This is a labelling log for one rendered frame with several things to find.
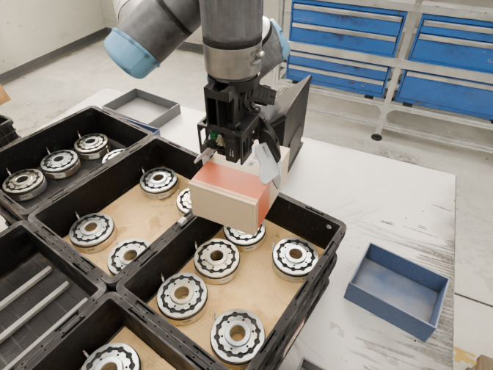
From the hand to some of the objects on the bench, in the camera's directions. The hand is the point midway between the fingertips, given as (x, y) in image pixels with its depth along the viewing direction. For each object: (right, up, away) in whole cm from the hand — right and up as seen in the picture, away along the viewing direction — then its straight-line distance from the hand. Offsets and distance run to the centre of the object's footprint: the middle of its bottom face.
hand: (242, 174), depth 61 cm
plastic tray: (-45, +29, +91) cm, 105 cm away
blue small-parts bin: (+38, -30, +26) cm, 55 cm away
